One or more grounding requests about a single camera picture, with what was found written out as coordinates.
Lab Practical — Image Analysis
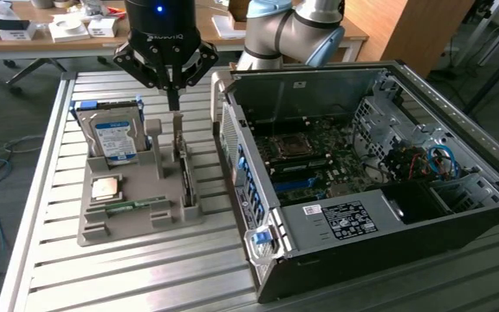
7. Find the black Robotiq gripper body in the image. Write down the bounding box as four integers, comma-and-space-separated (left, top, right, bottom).
126, 0, 203, 71

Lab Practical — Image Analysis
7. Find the black graphics card metal bracket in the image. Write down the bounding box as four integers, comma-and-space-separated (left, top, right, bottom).
171, 111, 199, 209

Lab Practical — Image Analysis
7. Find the small white box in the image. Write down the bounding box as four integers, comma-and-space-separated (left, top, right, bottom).
88, 18, 119, 38

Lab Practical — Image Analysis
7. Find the white paper stack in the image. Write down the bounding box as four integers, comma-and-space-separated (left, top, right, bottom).
211, 14, 247, 39

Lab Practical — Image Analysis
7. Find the brown cardboard box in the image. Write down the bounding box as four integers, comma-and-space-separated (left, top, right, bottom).
229, 0, 251, 31

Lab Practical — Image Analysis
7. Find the hard disk in blue caddy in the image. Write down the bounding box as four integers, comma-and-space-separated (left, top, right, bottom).
71, 96, 154, 165

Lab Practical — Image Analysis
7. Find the white box with tape roll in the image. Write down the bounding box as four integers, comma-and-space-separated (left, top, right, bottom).
48, 18, 91, 43

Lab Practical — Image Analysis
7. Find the wooden desk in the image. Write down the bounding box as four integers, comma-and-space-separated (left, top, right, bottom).
0, 0, 370, 95

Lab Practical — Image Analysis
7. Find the white box with black lid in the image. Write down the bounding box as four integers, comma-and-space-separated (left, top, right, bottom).
0, 19, 38, 42

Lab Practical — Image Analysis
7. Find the CPU socket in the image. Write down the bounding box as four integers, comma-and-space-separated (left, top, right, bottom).
271, 133, 315, 160

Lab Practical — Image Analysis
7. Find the grey plastic parts rack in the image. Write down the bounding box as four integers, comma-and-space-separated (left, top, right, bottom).
78, 118, 206, 246

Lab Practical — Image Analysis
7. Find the silver CPU chip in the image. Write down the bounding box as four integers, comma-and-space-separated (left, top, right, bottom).
91, 177, 120, 200

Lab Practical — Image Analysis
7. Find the black installed RAM stick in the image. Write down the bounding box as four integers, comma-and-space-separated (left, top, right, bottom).
269, 155, 334, 173

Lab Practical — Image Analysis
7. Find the green RAM stick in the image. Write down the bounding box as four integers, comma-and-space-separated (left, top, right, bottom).
104, 198, 165, 214

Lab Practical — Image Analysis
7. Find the blue expansion slot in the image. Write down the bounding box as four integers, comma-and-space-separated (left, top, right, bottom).
274, 180, 315, 192

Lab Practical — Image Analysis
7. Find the green motherboard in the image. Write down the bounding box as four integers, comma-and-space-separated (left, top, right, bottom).
251, 122, 390, 207

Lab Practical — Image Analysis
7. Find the perforated metal drive cage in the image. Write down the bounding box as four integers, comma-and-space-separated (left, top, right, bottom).
353, 96, 420, 153

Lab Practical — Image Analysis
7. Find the blue case latch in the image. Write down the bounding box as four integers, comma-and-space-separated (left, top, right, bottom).
251, 229, 275, 244

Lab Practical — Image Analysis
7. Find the wooden cabinet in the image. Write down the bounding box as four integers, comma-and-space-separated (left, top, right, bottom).
345, 0, 476, 79

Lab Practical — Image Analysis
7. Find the grey power supply unit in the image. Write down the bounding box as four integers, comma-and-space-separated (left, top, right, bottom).
281, 190, 408, 251

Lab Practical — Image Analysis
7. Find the black open PC case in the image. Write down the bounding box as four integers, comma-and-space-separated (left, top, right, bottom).
210, 60, 499, 305

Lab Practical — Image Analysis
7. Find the metal disk bay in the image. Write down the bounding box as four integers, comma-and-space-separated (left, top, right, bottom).
426, 174, 499, 212

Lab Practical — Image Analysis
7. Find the white floor cable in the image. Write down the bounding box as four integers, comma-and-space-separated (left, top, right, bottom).
0, 135, 46, 153

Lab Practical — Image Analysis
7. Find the black and red wire bundle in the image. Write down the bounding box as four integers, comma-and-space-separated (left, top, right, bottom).
383, 146, 433, 181

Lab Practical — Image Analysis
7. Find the blue wire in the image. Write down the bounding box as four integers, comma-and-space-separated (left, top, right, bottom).
426, 144, 464, 181

